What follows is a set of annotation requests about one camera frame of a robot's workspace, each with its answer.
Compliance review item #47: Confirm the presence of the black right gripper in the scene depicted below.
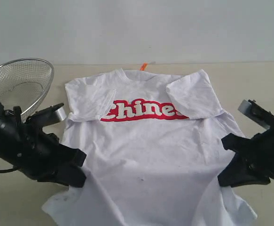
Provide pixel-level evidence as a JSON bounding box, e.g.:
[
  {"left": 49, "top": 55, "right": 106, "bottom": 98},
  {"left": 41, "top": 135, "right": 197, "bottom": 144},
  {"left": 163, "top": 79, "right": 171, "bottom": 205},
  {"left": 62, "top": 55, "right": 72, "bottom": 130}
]
[{"left": 218, "top": 127, "right": 274, "bottom": 187}]

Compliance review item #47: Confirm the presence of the white shirt with red print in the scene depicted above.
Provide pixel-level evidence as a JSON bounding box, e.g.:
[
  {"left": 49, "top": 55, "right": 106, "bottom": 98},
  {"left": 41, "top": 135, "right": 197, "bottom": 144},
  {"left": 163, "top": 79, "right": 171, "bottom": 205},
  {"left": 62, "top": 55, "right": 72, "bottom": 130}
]
[{"left": 42, "top": 69, "right": 257, "bottom": 226}]

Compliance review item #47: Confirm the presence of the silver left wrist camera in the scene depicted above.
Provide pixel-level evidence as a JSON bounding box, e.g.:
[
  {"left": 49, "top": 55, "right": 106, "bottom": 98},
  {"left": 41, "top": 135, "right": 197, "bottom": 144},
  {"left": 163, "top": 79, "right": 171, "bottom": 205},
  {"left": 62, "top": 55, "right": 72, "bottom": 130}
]
[{"left": 25, "top": 103, "right": 67, "bottom": 129}]

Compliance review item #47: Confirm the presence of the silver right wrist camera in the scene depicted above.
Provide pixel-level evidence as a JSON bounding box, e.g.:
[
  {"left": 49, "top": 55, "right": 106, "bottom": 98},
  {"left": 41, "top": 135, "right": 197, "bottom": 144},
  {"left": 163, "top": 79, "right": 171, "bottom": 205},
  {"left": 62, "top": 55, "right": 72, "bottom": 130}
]
[{"left": 238, "top": 99, "right": 274, "bottom": 130}]

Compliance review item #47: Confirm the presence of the metal wire mesh basket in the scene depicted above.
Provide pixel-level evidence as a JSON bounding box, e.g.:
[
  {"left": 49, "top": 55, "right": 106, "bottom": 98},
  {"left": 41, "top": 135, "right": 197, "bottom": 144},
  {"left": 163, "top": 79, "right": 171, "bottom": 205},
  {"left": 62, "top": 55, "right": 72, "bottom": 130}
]
[{"left": 0, "top": 58, "right": 55, "bottom": 121}]

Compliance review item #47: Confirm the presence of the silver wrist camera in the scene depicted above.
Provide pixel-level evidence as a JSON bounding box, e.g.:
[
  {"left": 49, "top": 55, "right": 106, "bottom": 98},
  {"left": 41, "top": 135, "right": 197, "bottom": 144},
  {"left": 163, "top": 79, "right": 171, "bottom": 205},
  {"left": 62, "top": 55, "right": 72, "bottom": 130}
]
[
  {"left": 238, "top": 99, "right": 274, "bottom": 130},
  {"left": 25, "top": 103, "right": 67, "bottom": 129}
]

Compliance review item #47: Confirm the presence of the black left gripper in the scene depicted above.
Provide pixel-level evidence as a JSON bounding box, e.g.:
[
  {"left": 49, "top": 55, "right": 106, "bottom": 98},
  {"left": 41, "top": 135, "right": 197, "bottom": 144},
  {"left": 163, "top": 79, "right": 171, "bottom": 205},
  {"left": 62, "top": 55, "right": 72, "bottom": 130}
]
[{"left": 16, "top": 123, "right": 87, "bottom": 188}]

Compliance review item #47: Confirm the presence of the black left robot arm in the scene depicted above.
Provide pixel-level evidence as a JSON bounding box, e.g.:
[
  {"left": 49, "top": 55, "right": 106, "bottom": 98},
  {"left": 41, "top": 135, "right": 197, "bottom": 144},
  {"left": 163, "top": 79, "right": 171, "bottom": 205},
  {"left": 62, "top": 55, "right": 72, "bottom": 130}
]
[{"left": 0, "top": 102, "right": 86, "bottom": 188}]

